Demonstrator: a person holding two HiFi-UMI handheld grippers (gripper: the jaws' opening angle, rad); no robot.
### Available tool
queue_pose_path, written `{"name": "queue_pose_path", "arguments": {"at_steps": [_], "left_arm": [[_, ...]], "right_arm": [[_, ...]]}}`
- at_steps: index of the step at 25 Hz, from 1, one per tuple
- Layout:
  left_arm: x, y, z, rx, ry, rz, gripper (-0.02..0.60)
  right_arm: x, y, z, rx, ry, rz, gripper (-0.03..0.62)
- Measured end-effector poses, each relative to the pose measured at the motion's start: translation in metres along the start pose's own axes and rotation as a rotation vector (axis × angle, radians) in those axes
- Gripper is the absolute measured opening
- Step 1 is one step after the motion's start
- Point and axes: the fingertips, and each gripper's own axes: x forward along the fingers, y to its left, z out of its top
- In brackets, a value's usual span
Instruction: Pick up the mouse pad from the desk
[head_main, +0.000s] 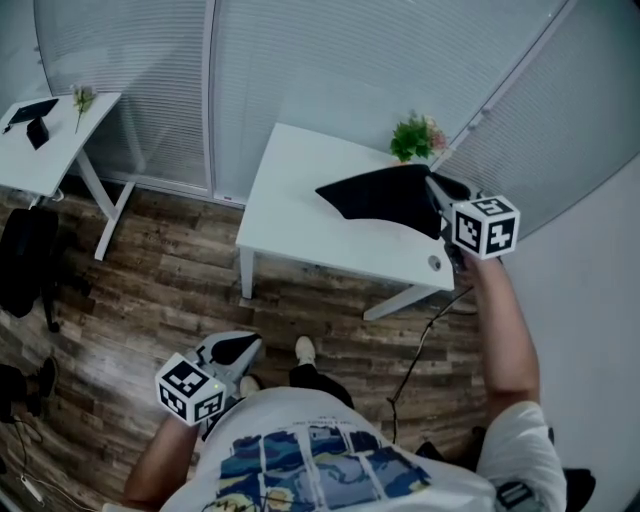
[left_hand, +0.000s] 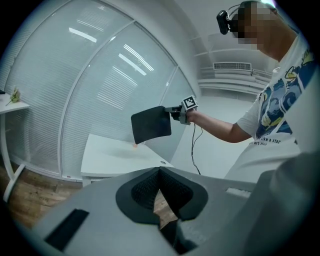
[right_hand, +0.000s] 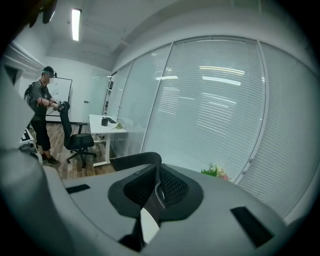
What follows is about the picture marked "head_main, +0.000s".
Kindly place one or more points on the person's black trousers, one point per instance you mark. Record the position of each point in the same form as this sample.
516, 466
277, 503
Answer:
320, 382

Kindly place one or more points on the white printed t-shirt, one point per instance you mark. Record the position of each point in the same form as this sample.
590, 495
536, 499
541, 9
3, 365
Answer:
325, 450

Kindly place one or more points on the green potted plant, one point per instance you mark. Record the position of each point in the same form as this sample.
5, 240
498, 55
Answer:
412, 139

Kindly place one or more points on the white side table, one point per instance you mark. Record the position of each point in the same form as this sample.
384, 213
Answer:
40, 155

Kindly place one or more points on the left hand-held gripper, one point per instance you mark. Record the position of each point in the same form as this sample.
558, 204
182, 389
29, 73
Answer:
192, 387

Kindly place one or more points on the black equipment base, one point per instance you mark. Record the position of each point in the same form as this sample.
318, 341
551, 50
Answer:
20, 390

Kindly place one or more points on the black tablet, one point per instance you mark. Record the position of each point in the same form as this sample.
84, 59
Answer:
30, 111

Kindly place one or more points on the white desk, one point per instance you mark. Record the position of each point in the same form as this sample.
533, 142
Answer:
295, 200

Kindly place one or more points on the black tablet stand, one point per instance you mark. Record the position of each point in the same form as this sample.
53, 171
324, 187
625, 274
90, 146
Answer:
38, 134

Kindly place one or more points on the person's right forearm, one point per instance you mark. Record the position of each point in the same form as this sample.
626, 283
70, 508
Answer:
505, 330

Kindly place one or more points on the pink flower stem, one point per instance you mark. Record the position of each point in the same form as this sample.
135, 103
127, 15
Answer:
82, 100

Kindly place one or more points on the black mouse pad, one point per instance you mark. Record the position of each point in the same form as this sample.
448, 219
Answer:
380, 197

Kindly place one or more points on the white power strip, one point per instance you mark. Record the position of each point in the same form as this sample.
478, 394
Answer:
31, 487

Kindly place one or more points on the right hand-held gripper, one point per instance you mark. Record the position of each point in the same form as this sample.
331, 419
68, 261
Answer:
485, 225

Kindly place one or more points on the person's white shoe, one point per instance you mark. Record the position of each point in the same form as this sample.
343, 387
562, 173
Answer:
305, 350
249, 386

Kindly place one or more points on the black office chair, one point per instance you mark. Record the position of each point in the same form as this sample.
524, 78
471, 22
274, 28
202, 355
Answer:
27, 260

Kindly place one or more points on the person's left forearm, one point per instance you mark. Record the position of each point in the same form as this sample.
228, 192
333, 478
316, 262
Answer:
160, 460

